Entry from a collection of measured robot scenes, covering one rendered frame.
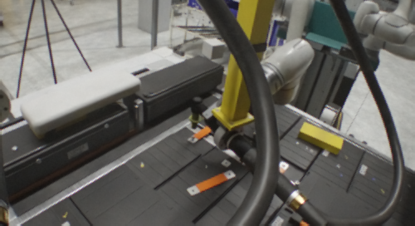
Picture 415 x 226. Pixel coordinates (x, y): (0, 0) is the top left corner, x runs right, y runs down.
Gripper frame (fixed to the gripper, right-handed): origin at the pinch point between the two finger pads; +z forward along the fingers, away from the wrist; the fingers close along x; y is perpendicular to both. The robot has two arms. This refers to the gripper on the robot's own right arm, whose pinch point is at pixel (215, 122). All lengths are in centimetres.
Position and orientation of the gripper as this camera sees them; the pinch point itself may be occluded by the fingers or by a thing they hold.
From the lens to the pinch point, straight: 76.7
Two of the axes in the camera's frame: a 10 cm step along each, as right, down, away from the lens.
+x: 3.0, 5.8, 7.5
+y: 5.6, 5.3, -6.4
